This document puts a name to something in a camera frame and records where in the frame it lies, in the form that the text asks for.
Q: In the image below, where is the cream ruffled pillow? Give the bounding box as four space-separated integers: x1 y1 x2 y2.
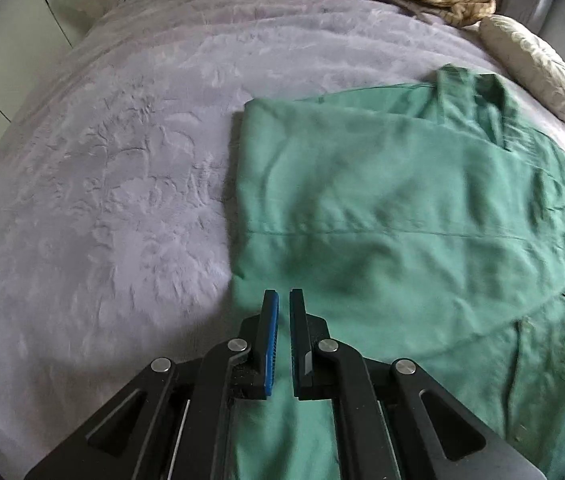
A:
479 14 565 122

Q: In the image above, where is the lilac embossed bed blanket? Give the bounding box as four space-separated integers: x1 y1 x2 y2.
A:
0 0 565 479

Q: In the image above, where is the green work jacket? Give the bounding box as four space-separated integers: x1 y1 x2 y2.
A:
232 66 565 479

